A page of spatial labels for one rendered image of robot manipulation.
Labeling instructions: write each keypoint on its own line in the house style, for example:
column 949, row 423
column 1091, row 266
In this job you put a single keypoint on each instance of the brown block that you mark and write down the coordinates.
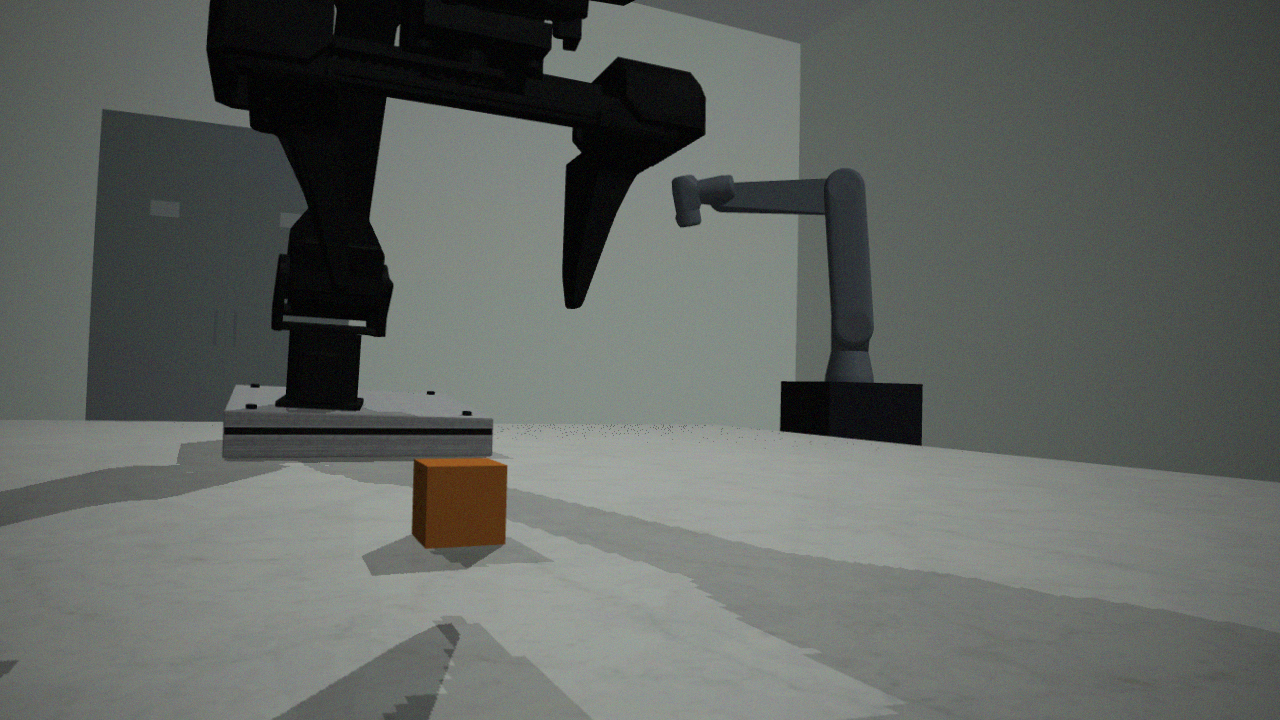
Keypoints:
column 459, row 502

